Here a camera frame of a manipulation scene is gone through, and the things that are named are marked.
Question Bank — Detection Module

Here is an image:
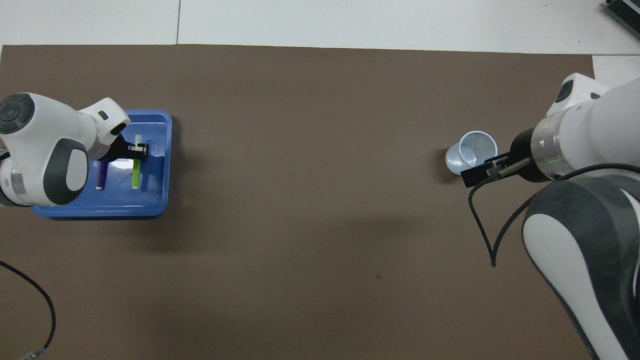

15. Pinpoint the green pen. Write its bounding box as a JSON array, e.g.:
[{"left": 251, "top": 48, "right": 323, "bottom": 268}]
[{"left": 131, "top": 133, "right": 144, "bottom": 190}]

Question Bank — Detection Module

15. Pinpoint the clear plastic cup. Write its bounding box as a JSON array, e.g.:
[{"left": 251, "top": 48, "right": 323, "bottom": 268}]
[{"left": 444, "top": 130, "right": 499, "bottom": 176}]

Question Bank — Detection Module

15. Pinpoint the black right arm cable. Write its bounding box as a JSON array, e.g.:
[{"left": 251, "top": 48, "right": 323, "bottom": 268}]
[{"left": 468, "top": 163, "right": 640, "bottom": 268}]

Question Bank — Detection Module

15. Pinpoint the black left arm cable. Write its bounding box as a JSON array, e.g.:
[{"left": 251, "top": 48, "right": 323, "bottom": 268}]
[{"left": 0, "top": 260, "right": 56, "bottom": 360}]

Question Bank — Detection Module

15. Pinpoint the grey ribbed device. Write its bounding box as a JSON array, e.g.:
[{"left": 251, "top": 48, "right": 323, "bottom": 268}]
[{"left": 602, "top": 0, "right": 640, "bottom": 37}]

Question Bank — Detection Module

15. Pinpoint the purple pen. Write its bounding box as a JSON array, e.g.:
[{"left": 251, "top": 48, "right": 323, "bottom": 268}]
[{"left": 94, "top": 160, "right": 109, "bottom": 191}]

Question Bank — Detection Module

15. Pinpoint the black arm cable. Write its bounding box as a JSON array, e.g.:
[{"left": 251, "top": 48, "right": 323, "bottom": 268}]
[
  {"left": 0, "top": 260, "right": 56, "bottom": 360},
  {"left": 468, "top": 163, "right": 640, "bottom": 268}
]

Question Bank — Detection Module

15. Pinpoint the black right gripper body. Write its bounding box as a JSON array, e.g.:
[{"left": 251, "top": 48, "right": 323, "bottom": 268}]
[{"left": 509, "top": 128, "right": 551, "bottom": 184}]

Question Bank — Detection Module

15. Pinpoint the brown table mat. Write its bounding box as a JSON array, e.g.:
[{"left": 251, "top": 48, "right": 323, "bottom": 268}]
[{"left": 0, "top": 44, "right": 632, "bottom": 360}]

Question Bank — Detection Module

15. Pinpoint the blue plastic tray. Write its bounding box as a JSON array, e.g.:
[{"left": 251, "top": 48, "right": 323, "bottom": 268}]
[{"left": 32, "top": 109, "right": 173, "bottom": 218}]

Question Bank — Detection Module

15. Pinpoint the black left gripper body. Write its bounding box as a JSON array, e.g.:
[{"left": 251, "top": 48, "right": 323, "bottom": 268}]
[{"left": 97, "top": 134, "right": 132, "bottom": 164}]

